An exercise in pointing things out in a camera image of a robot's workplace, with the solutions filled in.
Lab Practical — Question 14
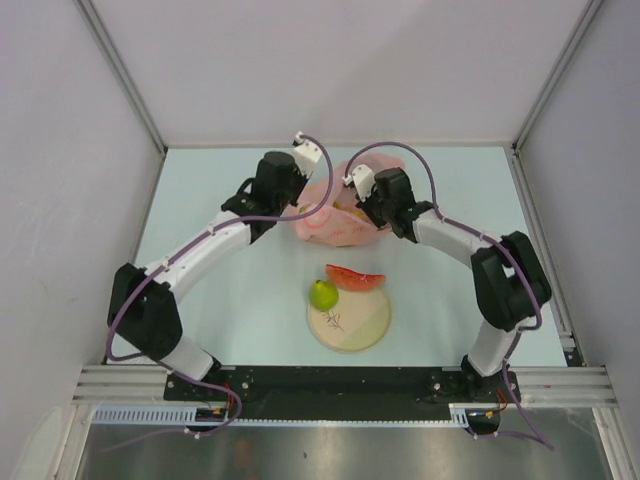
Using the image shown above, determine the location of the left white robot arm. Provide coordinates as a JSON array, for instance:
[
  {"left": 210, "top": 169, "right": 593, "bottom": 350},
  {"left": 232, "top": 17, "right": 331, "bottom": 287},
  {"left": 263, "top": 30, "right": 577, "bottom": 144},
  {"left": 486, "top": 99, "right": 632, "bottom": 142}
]
[{"left": 107, "top": 142, "right": 322, "bottom": 400}]

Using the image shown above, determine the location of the pink plastic bag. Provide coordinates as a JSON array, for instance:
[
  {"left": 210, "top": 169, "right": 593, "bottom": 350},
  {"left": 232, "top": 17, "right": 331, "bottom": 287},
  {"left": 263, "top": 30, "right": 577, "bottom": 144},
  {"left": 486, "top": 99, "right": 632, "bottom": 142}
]
[{"left": 284, "top": 153, "right": 405, "bottom": 247}]

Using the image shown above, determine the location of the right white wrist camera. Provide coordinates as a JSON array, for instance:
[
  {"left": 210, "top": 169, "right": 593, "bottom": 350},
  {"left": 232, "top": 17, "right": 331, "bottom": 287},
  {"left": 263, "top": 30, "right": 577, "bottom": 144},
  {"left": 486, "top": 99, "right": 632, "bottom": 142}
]
[{"left": 342, "top": 165, "right": 375, "bottom": 202}]

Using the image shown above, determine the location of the round cream plate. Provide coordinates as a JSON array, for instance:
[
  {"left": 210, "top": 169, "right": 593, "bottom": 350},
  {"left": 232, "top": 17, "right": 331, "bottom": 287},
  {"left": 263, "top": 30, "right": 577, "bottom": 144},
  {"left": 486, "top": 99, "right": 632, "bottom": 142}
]
[{"left": 307, "top": 288, "right": 392, "bottom": 353}]

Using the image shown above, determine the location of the red watermelon slice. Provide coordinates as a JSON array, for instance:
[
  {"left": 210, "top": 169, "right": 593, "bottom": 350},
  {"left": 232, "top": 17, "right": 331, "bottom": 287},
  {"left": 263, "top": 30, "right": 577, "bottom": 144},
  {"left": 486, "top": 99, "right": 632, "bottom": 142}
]
[{"left": 325, "top": 264, "right": 386, "bottom": 292}]

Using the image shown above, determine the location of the purple cable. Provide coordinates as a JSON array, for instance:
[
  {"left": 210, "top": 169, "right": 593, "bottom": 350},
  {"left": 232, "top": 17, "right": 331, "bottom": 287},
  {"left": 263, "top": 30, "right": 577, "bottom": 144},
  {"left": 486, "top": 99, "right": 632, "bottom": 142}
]
[
  {"left": 104, "top": 132, "right": 336, "bottom": 454},
  {"left": 344, "top": 143, "right": 556, "bottom": 451}
]

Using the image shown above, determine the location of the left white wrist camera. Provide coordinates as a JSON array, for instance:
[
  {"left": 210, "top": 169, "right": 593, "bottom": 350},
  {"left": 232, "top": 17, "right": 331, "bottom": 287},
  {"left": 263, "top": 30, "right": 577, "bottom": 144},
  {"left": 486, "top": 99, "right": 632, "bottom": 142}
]
[{"left": 291, "top": 132, "right": 323, "bottom": 179}]

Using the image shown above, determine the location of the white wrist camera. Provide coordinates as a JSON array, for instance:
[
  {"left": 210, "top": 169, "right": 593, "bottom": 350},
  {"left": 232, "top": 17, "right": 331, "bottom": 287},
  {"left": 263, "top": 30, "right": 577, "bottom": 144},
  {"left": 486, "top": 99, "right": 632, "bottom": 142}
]
[
  {"left": 342, "top": 165, "right": 375, "bottom": 202},
  {"left": 291, "top": 132, "right": 323, "bottom": 179}
]

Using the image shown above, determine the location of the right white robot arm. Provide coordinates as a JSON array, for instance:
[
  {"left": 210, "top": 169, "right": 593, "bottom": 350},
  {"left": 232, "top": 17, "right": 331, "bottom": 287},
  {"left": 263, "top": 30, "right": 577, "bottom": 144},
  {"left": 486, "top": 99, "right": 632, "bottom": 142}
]
[{"left": 343, "top": 165, "right": 552, "bottom": 401}]

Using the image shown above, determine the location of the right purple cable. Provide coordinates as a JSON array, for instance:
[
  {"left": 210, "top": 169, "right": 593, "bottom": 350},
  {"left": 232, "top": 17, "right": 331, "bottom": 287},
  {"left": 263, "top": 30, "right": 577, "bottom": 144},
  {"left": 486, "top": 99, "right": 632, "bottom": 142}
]
[{"left": 344, "top": 143, "right": 556, "bottom": 451}]

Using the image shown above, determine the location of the white slotted cable duct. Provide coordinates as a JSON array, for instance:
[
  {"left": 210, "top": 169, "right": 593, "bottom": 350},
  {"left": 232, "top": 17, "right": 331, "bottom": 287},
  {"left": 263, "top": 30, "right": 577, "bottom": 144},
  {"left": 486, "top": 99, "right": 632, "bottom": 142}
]
[{"left": 93, "top": 405, "right": 469, "bottom": 428}]

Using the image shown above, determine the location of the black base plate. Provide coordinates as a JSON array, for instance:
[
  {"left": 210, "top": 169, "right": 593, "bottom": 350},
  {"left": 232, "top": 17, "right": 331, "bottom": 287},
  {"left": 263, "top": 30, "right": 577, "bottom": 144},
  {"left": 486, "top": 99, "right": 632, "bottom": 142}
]
[{"left": 163, "top": 364, "right": 521, "bottom": 435}]

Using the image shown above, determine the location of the green fake pear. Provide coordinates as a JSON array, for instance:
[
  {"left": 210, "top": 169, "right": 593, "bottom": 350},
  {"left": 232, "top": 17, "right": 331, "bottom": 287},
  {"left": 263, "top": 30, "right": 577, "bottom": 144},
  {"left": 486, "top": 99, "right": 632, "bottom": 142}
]
[{"left": 308, "top": 280, "right": 339, "bottom": 311}]

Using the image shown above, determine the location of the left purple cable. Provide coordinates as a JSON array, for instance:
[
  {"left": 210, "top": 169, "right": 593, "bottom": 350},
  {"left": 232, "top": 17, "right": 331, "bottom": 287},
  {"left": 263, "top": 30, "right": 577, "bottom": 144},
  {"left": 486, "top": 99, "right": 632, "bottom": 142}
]
[{"left": 104, "top": 132, "right": 336, "bottom": 454}]

